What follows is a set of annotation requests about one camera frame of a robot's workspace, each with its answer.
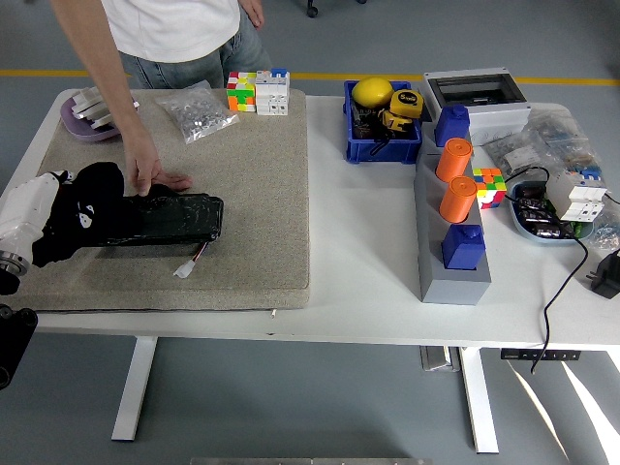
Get person's left hand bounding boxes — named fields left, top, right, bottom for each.
left=239, top=0, right=266, bottom=30

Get person's right hand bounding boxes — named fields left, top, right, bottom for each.
left=123, top=124, right=194, bottom=198

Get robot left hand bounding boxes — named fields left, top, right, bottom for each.
left=0, top=169, right=69, bottom=265

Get black rag with white print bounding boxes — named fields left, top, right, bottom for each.
left=31, top=162, right=146, bottom=267

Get black table control panel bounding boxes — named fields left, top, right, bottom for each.
left=500, top=348, right=582, bottom=361

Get purple shallow dish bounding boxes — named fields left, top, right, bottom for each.
left=59, top=94, right=122, bottom=144

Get clear bag of metal nuts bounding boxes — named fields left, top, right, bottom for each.
left=154, top=80, right=241, bottom=145

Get person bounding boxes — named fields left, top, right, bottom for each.
left=50, top=0, right=272, bottom=198

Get stack of white plastic pieces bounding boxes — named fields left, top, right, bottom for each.
left=70, top=86, right=112, bottom=121

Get large colourful puzzle cube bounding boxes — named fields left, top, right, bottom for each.
left=226, top=71, right=258, bottom=113

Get white circuit breaker block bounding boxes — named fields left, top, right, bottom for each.
left=255, top=67, right=291, bottom=116

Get grey-brown table mat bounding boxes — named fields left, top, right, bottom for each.
left=14, top=87, right=311, bottom=314

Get yellow rounded object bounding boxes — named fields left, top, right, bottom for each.
left=351, top=77, right=394, bottom=109

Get yellow tape measure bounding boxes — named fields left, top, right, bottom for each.
left=389, top=88, right=424, bottom=120

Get yellow and black tool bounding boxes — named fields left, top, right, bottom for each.
left=377, top=108, right=413, bottom=135

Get blue plastic bin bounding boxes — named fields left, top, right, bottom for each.
left=343, top=79, right=423, bottom=165

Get white table leg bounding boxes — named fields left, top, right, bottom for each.
left=110, top=336, right=159, bottom=443
left=459, top=346, right=500, bottom=455

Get blue block with knob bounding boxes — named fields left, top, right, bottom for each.
left=440, top=224, right=486, bottom=271
left=434, top=104, right=471, bottom=148

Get orange cylinder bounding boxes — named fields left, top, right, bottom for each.
left=435, top=138, right=474, bottom=183
left=439, top=175, right=479, bottom=224

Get small colourful puzzle cube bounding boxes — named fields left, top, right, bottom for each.
left=472, top=167, right=509, bottom=211

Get clear bags of small parts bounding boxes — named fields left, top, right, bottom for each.
left=481, top=107, right=605, bottom=183

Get grey block holder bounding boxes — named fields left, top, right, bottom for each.
left=414, top=120, right=493, bottom=306

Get black electronic parts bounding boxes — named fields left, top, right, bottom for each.
left=512, top=186, right=577, bottom=238

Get grey box under table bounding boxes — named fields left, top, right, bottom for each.
left=419, top=346, right=461, bottom=373

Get white breaker with blue clips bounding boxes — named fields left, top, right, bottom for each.
left=545, top=167, right=607, bottom=224

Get light blue dish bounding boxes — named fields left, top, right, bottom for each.
left=506, top=180, right=600, bottom=247

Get black power adapter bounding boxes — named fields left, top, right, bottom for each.
left=585, top=247, right=620, bottom=300

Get red white wire with connector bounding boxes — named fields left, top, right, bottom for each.
left=172, top=240, right=210, bottom=279

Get grey electrical enclosure box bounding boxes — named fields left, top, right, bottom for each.
left=418, top=67, right=533, bottom=144

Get clear bag of wire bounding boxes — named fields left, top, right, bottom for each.
left=591, top=193, right=620, bottom=251

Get black cord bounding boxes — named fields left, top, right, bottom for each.
left=503, top=166, right=620, bottom=375

